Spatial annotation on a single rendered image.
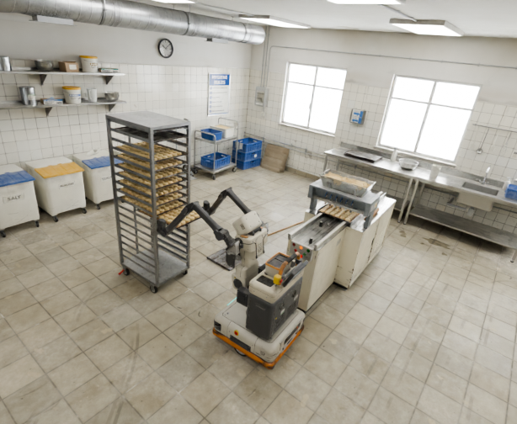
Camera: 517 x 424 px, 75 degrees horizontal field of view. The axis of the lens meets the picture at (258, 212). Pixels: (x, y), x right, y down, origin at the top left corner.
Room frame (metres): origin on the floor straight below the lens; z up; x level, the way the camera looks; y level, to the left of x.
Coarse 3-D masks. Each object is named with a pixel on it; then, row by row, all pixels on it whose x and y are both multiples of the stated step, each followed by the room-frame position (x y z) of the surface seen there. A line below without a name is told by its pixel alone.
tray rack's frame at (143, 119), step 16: (128, 112) 3.40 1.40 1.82; (144, 112) 3.49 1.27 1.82; (144, 128) 2.90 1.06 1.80; (160, 128) 2.95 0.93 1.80; (112, 144) 3.20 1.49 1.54; (112, 160) 3.19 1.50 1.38; (112, 176) 3.18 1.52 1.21; (144, 256) 3.36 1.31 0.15; (160, 256) 3.40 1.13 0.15; (144, 272) 3.05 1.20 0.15; (160, 272) 3.08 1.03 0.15; (176, 272) 3.11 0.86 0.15
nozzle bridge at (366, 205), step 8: (312, 184) 3.62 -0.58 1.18; (320, 184) 3.65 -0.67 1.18; (312, 192) 3.61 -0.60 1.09; (320, 192) 3.63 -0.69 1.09; (328, 192) 3.49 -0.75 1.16; (336, 192) 3.46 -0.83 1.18; (368, 192) 3.56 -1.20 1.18; (312, 200) 3.69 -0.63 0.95; (328, 200) 3.52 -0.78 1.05; (344, 200) 3.46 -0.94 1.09; (352, 200) 3.42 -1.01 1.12; (360, 200) 3.29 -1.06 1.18; (368, 200) 3.31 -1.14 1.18; (376, 200) 3.40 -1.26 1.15; (312, 208) 3.70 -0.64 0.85; (344, 208) 3.40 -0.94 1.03; (352, 208) 3.37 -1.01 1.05; (360, 208) 3.36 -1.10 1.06; (368, 208) 3.23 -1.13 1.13; (376, 208) 3.48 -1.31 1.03; (368, 216) 3.32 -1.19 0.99; (368, 224) 3.32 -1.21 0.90
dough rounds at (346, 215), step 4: (328, 204) 3.69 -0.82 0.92; (332, 204) 3.70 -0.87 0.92; (324, 208) 3.58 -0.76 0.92; (328, 208) 3.61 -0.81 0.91; (332, 208) 3.60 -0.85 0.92; (336, 208) 3.66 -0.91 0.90; (324, 212) 3.51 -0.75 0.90; (328, 212) 3.48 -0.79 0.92; (332, 212) 3.51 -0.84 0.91; (336, 212) 3.50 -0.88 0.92; (340, 212) 3.51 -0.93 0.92; (344, 212) 3.55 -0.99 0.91; (348, 212) 3.53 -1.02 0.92; (352, 212) 3.57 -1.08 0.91; (336, 216) 3.41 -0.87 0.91; (340, 216) 3.40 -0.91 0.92; (344, 216) 3.41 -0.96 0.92; (348, 216) 3.42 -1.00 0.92; (352, 216) 3.43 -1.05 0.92; (356, 216) 3.48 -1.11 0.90; (348, 220) 3.33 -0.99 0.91
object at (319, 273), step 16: (320, 224) 3.25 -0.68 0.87; (336, 224) 3.36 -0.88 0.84; (288, 240) 2.94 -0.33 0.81; (304, 240) 2.93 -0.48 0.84; (336, 240) 3.12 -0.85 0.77; (320, 256) 2.82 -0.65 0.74; (336, 256) 3.22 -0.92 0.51; (304, 272) 2.81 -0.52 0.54; (320, 272) 2.89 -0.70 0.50; (304, 288) 2.79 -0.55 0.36; (320, 288) 2.98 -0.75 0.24; (304, 304) 2.78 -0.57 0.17
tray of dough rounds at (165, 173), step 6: (120, 162) 3.28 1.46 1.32; (132, 168) 3.13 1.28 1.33; (138, 168) 3.15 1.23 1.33; (168, 168) 3.24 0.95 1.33; (174, 168) 3.25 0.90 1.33; (144, 174) 3.01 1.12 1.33; (150, 174) 3.06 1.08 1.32; (156, 174) 3.03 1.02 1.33; (162, 174) 3.08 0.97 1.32; (168, 174) 3.10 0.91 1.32; (174, 174) 3.12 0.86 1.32; (156, 180) 2.92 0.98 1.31
